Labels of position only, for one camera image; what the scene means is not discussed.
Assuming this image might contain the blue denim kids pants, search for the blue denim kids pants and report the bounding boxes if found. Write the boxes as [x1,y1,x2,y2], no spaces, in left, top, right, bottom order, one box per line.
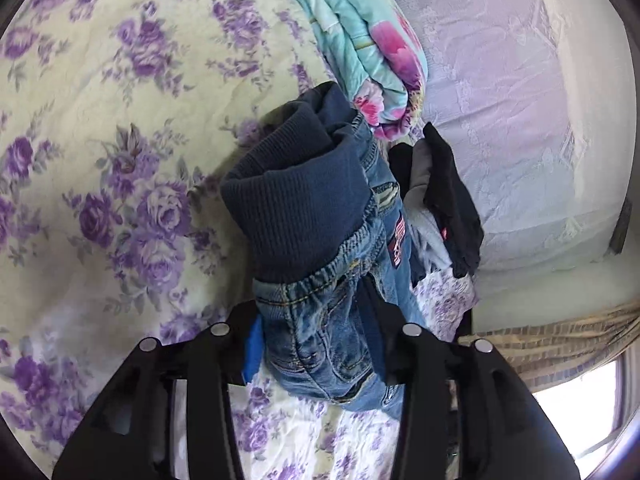
[221,81,423,418]

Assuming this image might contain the beige checked curtain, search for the beige checked curtain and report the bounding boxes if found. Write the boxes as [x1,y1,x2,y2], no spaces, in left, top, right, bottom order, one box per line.
[459,299,639,392]

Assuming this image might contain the folded dark navy garment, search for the folded dark navy garment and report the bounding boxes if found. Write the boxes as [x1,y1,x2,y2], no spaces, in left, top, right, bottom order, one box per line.
[408,223,432,287]

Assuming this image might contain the folded grey garment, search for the folded grey garment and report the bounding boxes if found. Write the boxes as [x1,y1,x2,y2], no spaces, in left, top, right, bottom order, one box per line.
[404,139,451,273]

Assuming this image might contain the folded black garment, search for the folded black garment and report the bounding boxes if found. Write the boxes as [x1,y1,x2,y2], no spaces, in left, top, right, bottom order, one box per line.
[388,124,484,278]

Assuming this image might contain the purple floral bed quilt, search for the purple floral bed quilt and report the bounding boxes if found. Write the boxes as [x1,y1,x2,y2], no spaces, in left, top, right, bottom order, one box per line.
[1,0,332,476]

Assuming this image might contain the lavender lace pillow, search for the lavender lace pillow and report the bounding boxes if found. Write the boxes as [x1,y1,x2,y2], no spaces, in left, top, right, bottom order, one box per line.
[396,0,614,272]

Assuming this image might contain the folded teal pink floral blanket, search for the folded teal pink floral blanket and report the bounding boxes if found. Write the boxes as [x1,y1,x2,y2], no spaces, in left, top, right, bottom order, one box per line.
[296,0,427,141]

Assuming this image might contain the window frame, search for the window frame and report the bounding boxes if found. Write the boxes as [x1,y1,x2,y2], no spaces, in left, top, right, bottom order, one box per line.
[577,344,639,478]

